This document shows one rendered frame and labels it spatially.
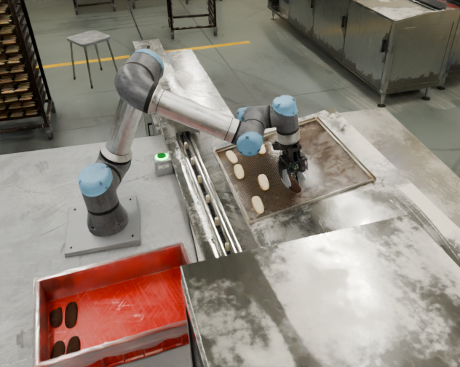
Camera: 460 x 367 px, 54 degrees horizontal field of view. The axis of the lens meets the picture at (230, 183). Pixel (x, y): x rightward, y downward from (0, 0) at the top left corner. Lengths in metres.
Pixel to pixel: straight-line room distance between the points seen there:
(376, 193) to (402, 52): 2.73
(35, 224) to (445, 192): 1.63
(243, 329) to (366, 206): 0.93
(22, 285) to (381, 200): 1.25
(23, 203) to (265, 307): 1.38
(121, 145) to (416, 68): 3.30
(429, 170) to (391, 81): 2.30
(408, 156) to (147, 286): 1.32
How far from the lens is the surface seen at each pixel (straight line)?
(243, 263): 0.91
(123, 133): 1.61
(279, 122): 1.46
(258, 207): 1.66
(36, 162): 2.28
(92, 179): 1.61
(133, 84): 1.37
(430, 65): 4.55
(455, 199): 2.02
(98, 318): 1.49
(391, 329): 0.85
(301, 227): 1.58
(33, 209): 1.98
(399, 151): 2.25
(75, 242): 1.73
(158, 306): 1.48
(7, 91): 4.05
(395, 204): 1.66
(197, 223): 1.67
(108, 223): 1.68
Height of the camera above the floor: 1.96
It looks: 36 degrees down
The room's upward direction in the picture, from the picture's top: 1 degrees counter-clockwise
